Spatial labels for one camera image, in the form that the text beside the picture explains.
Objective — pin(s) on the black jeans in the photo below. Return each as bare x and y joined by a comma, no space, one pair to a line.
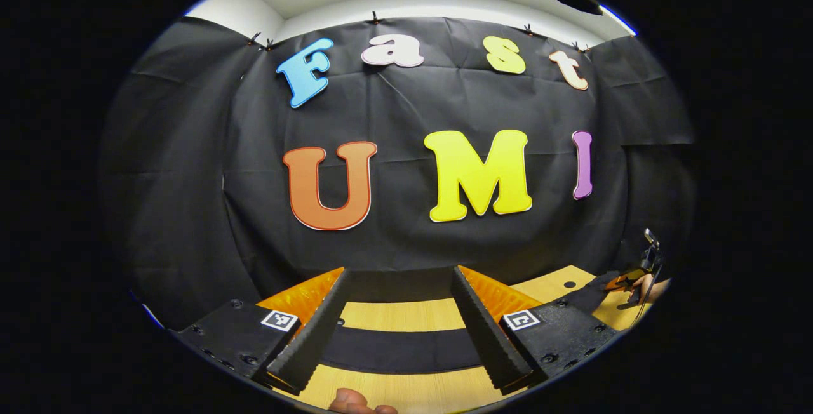
400,349

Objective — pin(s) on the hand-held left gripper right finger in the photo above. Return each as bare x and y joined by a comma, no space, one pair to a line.
486,331

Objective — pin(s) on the black backdrop cloth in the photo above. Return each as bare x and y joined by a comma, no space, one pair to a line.
394,109

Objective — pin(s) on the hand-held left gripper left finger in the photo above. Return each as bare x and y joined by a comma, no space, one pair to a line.
314,331

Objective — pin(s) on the ceiling light panel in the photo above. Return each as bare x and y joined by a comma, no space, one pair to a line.
617,19

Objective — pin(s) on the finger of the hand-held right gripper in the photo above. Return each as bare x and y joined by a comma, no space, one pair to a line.
625,279

